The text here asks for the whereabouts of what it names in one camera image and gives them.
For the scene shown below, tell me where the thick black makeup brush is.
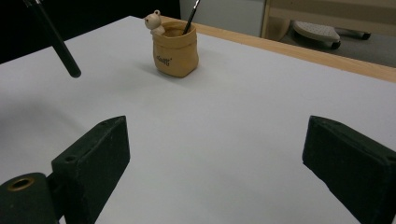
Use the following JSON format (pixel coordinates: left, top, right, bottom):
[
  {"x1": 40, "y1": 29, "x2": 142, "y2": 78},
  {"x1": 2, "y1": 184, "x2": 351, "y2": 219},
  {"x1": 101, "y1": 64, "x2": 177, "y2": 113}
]
[{"x1": 22, "y1": 0, "x2": 82, "y2": 79}]

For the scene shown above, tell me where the light wooden desk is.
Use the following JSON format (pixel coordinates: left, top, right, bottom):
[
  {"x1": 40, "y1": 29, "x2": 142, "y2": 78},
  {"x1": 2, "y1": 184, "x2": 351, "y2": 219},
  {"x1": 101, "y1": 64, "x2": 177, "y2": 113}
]
[{"x1": 261, "y1": 0, "x2": 396, "y2": 41}]

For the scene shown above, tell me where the wooden table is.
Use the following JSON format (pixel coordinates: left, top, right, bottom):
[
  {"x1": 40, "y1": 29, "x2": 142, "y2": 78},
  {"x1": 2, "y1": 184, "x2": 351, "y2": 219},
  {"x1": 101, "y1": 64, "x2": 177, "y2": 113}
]
[{"x1": 159, "y1": 15, "x2": 396, "y2": 84}]

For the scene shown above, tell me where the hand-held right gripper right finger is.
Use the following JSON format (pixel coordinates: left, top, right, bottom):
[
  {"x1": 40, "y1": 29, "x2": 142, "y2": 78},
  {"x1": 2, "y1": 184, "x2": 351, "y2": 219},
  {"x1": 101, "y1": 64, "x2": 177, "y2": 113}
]
[{"x1": 302, "y1": 115, "x2": 396, "y2": 224}]

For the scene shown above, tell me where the tan bear brush holder cup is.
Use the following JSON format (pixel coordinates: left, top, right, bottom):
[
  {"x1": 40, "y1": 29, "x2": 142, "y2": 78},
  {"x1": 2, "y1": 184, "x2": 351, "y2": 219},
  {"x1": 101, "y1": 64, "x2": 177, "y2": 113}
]
[{"x1": 143, "y1": 9, "x2": 200, "y2": 78}]

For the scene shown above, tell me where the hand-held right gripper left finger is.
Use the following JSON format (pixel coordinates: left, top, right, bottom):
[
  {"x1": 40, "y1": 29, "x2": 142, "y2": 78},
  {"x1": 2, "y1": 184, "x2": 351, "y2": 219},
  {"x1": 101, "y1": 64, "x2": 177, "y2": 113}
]
[{"x1": 50, "y1": 115, "x2": 132, "y2": 224}]

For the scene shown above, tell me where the thin black makeup brush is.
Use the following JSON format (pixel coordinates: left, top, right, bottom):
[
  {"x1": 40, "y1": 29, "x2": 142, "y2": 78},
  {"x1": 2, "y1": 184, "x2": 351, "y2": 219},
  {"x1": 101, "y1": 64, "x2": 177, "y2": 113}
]
[{"x1": 182, "y1": 0, "x2": 202, "y2": 35}]

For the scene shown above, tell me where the white table cover board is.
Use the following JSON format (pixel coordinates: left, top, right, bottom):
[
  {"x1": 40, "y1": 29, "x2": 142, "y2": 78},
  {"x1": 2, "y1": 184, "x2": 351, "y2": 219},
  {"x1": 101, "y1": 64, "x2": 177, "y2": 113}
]
[{"x1": 0, "y1": 15, "x2": 396, "y2": 224}]

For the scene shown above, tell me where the office chair base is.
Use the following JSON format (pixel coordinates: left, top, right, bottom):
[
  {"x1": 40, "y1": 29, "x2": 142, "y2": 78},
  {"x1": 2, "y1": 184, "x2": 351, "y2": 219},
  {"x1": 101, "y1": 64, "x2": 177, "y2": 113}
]
[{"x1": 291, "y1": 20, "x2": 373, "y2": 50}]

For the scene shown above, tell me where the white cabinet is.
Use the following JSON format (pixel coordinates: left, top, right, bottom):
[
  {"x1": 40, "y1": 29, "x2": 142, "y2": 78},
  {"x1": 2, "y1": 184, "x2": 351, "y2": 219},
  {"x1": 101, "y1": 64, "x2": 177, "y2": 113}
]
[{"x1": 179, "y1": 0, "x2": 267, "y2": 38}]

